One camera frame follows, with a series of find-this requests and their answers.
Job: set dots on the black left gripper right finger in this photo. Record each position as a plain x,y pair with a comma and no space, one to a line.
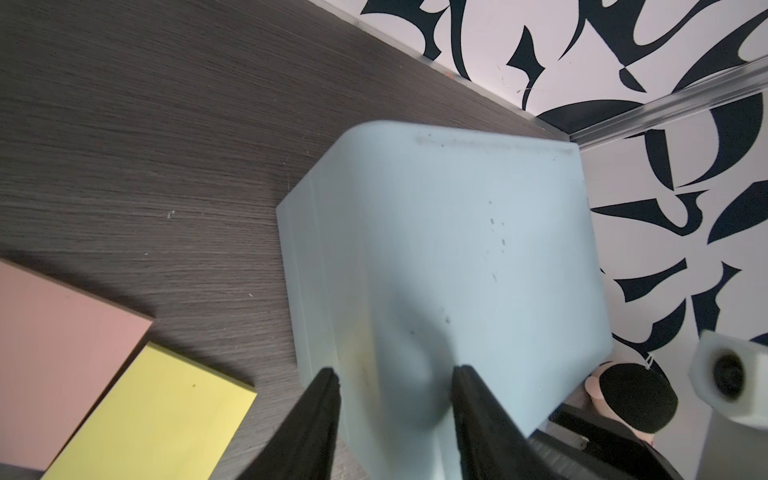
489,443

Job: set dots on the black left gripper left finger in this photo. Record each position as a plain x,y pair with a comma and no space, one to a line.
303,447

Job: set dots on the yellow sticky note pad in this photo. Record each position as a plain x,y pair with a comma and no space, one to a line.
167,417

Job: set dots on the light blue drawer box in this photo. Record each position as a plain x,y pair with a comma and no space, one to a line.
410,249

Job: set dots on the pink sticky note pad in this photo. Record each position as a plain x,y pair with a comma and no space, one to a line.
60,349

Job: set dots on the plush doll black hair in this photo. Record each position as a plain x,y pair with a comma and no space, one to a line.
634,395

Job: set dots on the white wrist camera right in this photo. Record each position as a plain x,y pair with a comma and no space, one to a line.
730,375

